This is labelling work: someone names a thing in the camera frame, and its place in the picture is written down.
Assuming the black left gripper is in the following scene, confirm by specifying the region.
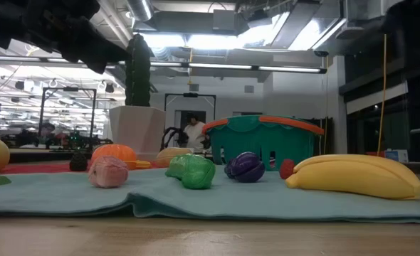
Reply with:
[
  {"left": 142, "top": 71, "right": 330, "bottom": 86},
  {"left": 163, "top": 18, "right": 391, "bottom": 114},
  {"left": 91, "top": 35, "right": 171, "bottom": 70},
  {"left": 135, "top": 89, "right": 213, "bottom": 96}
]
[{"left": 3, "top": 0, "right": 130, "bottom": 75}]

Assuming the orange toy fruit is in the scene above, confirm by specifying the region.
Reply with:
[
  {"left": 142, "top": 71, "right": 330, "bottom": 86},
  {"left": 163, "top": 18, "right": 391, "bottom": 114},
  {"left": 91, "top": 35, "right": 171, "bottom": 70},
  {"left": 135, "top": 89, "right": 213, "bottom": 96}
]
[{"left": 90, "top": 144, "right": 138, "bottom": 171}]

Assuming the dark toy blackberry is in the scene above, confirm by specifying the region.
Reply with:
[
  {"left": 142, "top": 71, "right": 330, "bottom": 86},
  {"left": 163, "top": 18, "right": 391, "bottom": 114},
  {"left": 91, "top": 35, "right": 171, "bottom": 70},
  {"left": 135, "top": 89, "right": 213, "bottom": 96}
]
[{"left": 69, "top": 152, "right": 89, "bottom": 172}]

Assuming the yellow toy squash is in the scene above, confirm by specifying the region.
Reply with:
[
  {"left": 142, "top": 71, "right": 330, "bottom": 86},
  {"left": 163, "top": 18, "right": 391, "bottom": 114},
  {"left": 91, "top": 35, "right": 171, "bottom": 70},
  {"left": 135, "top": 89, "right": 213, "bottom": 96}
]
[{"left": 124, "top": 159, "right": 153, "bottom": 170}]

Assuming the tan toy bread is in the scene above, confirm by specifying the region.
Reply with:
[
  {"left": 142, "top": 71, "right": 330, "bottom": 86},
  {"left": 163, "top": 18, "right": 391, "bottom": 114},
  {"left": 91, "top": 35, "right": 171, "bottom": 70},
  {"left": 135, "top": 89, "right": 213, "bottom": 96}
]
[{"left": 155, "top": 146, "right": 194, "bottom": 169}]

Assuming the green toy bell pepper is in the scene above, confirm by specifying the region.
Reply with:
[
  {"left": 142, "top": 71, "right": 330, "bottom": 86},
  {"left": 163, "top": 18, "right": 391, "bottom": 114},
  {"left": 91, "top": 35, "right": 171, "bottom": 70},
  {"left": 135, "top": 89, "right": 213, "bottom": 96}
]
[{"left": 164, "top": 153, "right": 216, "bottom": 190}]

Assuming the purple toy eggplant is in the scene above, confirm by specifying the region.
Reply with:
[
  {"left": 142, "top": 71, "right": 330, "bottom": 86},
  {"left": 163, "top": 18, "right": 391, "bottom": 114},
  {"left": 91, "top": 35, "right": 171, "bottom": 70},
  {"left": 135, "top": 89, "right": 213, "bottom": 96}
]
[{"left": 224, "top": 151, "right": 266, "bottom": 183}]

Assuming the small red toy berry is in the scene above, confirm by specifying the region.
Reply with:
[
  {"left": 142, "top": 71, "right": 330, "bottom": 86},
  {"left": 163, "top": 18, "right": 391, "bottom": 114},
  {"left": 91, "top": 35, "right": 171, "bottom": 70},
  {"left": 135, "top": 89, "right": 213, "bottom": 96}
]
[{"left": 279, "top": 158, "right": 296, "bottom": 180}]

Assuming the yellow toy banana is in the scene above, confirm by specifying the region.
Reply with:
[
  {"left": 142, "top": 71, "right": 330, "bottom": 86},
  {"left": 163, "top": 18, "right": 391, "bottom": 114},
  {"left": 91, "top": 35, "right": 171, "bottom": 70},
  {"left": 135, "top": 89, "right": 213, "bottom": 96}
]
[{"left": 285, "top": 154, "right": 420, "bottom": 201}]

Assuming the teal basket orange rim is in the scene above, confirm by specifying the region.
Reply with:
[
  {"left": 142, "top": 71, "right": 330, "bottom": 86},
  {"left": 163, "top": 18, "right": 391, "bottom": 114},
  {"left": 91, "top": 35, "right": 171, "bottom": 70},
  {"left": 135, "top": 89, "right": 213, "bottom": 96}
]
[{"left": 201, "top": 114, "right": 325, "bottom": 171}]

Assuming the white hexagonal planter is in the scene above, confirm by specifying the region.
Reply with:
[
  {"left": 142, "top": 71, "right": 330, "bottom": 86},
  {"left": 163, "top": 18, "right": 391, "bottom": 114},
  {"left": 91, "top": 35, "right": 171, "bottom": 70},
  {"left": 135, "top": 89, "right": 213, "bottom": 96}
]
[{"left": 108, "top": 105, "right": 167, "bottom": 161}]

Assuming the person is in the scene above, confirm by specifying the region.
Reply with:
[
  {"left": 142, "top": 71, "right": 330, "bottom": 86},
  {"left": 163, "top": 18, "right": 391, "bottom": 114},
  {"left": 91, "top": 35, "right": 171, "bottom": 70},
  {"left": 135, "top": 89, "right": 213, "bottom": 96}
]
[
  {"left": 38, "top": 122, "right": 57, "bottom": 146},
  {"left": 182, "top": 112, "right": 211, "bottom": 152}
]

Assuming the background work table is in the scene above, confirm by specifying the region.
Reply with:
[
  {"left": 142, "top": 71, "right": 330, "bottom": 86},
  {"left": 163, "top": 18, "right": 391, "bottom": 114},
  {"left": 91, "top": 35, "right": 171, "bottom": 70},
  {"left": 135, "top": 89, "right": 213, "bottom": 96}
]
[{"left": 9, "top": 147, "right": 93, "bottom": 164}]

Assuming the long ceiling light strip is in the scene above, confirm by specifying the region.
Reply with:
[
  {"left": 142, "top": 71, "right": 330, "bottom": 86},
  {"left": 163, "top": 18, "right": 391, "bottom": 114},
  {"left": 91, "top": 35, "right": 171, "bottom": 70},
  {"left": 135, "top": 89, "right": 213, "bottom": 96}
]
[{"left": 0, "top": 55, "right": 327, "bottom": 75}]

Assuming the red cloth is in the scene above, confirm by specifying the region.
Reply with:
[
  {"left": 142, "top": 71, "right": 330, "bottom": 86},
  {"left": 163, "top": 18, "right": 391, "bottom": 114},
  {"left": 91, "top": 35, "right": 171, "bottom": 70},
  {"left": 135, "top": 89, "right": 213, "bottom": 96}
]
[{"left": 0, "top": 160, "right": 167, "bottom": 175}]

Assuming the teal cloth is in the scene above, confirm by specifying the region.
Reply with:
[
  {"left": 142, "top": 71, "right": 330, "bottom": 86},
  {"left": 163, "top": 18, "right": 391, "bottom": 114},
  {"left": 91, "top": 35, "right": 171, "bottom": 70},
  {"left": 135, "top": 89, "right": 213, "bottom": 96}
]
[{"left": 0, "top": 164, "right": 420, "bottom": 224}]

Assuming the blue and white box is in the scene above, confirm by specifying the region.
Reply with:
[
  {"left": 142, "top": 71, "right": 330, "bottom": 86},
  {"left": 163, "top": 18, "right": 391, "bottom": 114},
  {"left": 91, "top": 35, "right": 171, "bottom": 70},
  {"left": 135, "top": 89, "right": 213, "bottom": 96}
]
[{"left": 384, "top": 149, "right": 409, "bottom": 164}]

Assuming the black metal rig frame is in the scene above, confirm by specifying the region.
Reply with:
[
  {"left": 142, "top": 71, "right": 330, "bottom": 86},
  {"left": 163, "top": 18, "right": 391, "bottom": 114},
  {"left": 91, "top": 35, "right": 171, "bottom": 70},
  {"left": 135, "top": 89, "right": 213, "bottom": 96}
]
[{"left": 38, "top": 87, "right": 98, "bottom": 145}]

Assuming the silver ceiling duct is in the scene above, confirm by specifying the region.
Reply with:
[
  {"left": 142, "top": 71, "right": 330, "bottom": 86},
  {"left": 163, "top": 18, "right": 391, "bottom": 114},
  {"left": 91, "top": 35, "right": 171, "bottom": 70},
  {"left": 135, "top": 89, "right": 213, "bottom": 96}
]
[{"left": 126, "top": 0, "right": 154, "bottom": 22}]

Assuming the yellow hanging cable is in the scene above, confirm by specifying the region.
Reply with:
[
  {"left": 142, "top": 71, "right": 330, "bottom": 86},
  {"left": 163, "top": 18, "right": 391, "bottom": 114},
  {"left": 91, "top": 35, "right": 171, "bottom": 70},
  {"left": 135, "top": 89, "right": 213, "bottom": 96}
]
[{"left": 376, "top": 33, "right": 388, "bottom": 156}]

